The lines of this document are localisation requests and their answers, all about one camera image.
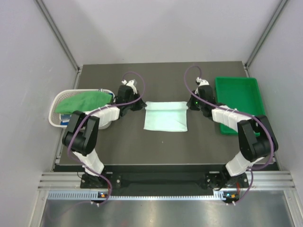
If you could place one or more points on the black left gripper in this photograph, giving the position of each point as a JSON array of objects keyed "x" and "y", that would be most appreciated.
[{"x": 140, "y": 105}]

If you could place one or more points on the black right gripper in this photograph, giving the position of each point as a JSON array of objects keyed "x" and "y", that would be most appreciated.
[{"x": 190, "y": 103}]

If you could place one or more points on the pale mint towel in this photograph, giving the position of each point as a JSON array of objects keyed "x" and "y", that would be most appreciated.
[{"x": 166, "y": 116}]

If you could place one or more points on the green towel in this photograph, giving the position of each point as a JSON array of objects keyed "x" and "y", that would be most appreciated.
[{"x": 80, "y": 102}]

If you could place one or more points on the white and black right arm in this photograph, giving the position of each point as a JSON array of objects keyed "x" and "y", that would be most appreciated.
[{"x": 255, "y": 134}]

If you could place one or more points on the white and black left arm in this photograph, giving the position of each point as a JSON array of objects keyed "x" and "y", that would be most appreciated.
[{"x": 81, "y": 134}]

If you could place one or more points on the green plastic bin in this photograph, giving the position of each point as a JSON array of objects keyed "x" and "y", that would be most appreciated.
[{"x": 240, "y": 93}]

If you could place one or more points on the white plastic basket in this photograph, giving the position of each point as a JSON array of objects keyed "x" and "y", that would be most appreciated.
[{"x": 54, "y": 118}]

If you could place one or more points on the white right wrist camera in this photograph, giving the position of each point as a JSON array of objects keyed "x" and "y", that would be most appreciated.
[{"x": 201, "y": 82}]

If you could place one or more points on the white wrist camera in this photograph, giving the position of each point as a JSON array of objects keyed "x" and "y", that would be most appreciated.
[
  {"x": 131, "y": 83},
  {"x": 201, "y": 82}
]

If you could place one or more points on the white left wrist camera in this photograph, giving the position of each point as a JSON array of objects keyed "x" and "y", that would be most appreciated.
[{"x": 131, "y": 83}]

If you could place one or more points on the left aluminium corner post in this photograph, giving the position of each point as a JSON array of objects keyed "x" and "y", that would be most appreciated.
[{"x": 55, "y": 30}]

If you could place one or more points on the aluminium corner post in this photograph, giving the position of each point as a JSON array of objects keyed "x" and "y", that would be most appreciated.
[
  {"x": 269, "y": 26},
  {"x": 55, "y": 30}
]

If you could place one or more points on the aluminium frame rail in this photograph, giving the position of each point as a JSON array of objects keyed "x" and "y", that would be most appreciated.
[{"x": 262, "y": 181}]

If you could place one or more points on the right aluminium corner post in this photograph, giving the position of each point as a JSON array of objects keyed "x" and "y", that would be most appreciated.
[{"x": 269, "y": 26}]

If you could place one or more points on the grey slotted cable duct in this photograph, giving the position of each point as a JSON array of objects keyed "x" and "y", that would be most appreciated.
[{"x": 95, "y": 196}]

